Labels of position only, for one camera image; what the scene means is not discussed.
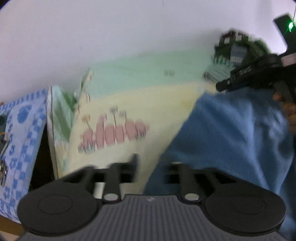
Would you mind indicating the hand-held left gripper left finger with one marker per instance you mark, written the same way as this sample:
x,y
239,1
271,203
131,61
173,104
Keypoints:
x,y
113,178

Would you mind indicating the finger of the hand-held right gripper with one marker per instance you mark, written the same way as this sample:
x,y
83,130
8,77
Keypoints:
x,y
225,85

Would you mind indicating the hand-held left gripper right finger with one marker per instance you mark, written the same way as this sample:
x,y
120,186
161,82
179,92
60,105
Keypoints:
x,y
187,180

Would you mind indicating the blue knit sweater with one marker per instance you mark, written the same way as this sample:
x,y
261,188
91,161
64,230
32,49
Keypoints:
x,y
231,139

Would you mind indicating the person's right hand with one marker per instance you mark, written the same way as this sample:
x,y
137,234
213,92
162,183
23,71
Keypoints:
x,y
290,111

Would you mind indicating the green white striped shirt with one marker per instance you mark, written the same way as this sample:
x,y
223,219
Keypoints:
x,y
217,71

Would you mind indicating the dark green garment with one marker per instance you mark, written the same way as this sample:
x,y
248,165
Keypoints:
x,y
254,48

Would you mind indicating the grey blue striped knit garment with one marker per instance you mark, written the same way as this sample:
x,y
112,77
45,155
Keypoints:
x,y
238,54

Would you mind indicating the pale green cloth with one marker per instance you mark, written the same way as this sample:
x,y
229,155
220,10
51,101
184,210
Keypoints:
x,y
60,115

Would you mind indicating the blue checkered cloth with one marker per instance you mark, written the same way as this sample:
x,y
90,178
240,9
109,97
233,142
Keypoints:
x,y
23,129

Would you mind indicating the bunch of keys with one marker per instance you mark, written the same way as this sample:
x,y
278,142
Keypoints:
x,y
2,171

